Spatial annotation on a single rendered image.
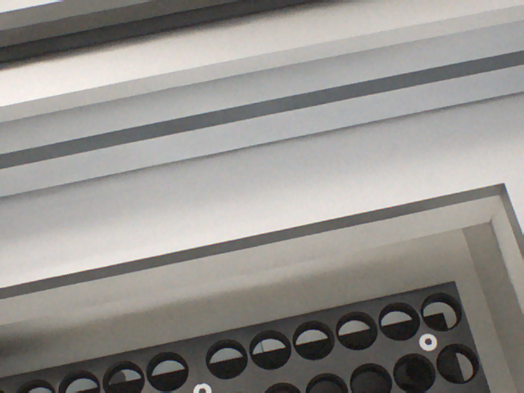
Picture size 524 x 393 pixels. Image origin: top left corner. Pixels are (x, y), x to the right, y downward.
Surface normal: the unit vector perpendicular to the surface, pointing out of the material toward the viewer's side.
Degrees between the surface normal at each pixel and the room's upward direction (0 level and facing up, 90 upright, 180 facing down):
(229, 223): 0
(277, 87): 90
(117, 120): 90
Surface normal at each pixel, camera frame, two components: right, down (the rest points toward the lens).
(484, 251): -0.98, 0.20
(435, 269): -0.03, -0.46
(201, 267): 0.21, 0.86
